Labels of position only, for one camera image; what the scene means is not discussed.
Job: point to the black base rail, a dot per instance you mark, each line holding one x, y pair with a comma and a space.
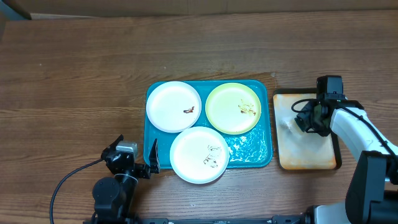
276, 219

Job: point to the white plate with red stain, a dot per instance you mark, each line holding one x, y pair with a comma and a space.
173, 107

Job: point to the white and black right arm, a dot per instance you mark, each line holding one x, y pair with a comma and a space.
367, 200

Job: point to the white plate with brown stain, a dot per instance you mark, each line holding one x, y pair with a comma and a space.
199, 155

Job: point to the black tray with soapy foam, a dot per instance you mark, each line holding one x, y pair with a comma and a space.
298, 150

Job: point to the yellow-green plate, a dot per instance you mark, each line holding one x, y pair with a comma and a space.
233, 108

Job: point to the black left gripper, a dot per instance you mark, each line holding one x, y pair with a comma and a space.
143, 170

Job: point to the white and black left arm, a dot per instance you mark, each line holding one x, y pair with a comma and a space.
113, 195

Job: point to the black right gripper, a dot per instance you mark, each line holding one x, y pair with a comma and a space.
322, 132

